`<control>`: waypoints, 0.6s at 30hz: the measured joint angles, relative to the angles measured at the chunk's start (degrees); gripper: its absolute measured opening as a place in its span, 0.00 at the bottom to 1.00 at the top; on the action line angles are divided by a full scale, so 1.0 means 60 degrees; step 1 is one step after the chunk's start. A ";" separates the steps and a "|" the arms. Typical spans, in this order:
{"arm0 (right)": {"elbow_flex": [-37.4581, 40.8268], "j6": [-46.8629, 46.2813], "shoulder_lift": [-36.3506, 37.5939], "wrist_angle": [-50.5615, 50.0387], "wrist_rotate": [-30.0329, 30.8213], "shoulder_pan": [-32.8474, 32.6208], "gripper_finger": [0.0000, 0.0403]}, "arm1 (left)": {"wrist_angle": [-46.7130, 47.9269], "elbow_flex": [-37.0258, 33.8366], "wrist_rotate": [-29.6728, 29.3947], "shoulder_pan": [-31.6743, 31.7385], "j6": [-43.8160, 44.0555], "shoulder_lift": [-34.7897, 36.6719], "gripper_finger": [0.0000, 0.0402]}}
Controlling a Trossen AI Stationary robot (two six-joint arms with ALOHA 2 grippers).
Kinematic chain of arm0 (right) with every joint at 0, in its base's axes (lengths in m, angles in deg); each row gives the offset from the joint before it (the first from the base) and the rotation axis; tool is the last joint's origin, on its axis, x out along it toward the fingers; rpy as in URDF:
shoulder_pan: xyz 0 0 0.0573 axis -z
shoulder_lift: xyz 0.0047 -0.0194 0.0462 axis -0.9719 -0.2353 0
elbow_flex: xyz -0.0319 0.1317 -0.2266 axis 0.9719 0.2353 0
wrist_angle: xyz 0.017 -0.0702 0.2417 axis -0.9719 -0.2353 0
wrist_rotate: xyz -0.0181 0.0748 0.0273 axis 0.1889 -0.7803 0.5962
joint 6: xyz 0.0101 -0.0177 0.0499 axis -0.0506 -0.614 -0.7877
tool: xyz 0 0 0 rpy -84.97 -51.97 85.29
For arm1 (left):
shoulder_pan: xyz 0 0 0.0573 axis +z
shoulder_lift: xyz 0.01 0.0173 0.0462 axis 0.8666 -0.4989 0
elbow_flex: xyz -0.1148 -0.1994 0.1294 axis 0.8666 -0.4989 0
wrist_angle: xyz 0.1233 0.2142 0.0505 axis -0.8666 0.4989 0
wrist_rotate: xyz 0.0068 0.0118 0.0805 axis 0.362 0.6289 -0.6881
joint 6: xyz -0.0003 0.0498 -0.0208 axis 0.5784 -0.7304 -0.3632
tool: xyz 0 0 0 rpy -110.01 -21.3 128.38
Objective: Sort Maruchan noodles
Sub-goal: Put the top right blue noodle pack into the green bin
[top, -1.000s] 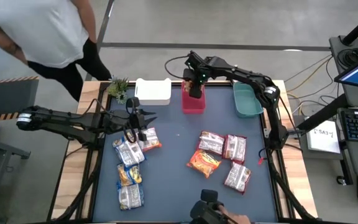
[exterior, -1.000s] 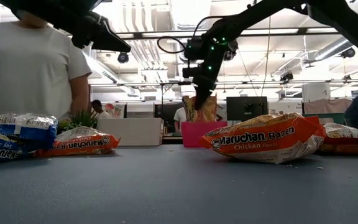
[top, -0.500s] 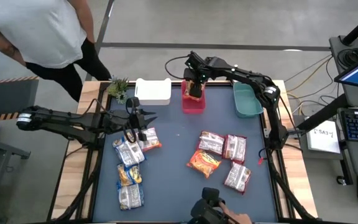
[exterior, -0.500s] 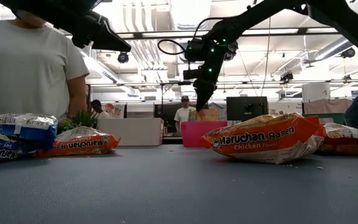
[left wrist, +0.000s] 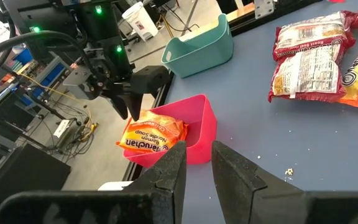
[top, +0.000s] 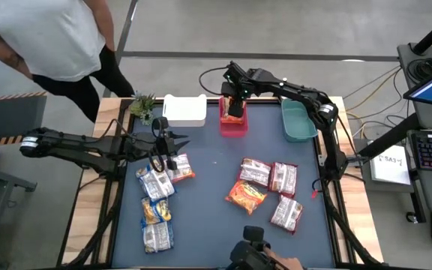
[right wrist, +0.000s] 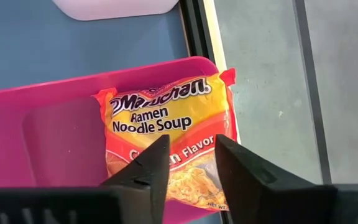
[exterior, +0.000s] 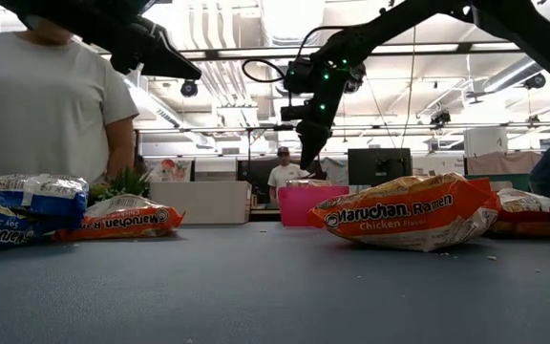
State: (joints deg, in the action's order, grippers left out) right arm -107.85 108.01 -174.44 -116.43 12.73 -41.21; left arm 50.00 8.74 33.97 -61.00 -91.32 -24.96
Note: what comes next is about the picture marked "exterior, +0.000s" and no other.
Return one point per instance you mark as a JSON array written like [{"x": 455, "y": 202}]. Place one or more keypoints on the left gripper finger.
[{"x": 170, "y": 64}]

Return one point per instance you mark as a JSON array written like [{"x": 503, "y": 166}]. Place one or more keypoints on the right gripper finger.
[
  {"x": 304, "y": 138},
  {"x": 320, "y": 138}
]

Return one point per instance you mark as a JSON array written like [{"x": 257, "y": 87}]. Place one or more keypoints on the red ramen noodle pack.
[
  {"x": 523, "y": 210},
  {"x": 492, "y": 200}
]

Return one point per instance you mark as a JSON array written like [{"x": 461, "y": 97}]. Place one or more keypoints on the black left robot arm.
[{"x": 74, "y": 12}]

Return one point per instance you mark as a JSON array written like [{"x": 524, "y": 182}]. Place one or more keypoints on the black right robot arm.
[{"x": 399, "y": 19}]

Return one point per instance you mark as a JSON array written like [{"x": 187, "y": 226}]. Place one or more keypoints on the black ceiling spotlight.
[
  {"x": 440, "y": 117},
  {"x": 535, "y": 81},
  {"x": 189, "y": 88},
  {"x": 358, "y": 81}
]

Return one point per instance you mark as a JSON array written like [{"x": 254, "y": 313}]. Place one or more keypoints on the grey hanging cloth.
[{"x": 334, "y": 169}]

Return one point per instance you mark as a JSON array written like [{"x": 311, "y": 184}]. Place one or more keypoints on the black flat monitor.
[{"x": 379, "y": 165}]

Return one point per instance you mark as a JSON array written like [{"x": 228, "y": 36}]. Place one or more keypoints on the pink plastic bin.
[{"x": 303, "y": 205}]

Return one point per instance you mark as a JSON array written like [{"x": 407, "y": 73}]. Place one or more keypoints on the poster with red picture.
[{"x": 167, "y": 169}]

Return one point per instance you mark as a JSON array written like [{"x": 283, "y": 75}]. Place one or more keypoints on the black beam with light strips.
[{"x": 423, "y": 48}]

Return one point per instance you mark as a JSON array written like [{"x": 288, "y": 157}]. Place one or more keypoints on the white plastic bin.
[{"x": 203, "y": 203}]

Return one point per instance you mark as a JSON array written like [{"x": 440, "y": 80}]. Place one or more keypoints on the green artificial succulent plant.
[{"x": 124, "y": 184}]

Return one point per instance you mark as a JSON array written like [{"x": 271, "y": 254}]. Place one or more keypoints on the blue-grey table mat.
[{"x": 275, "y": 286}]

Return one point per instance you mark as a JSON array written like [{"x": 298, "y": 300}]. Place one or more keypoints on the beige hanging cloth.
[{"x": 499, "y": 163}]

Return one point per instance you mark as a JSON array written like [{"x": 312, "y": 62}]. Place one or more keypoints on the teal plastic bin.
[{"x": 509, "y": 180}]

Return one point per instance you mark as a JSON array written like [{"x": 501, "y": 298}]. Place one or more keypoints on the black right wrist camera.
[{"x": 294, "y": 113}]

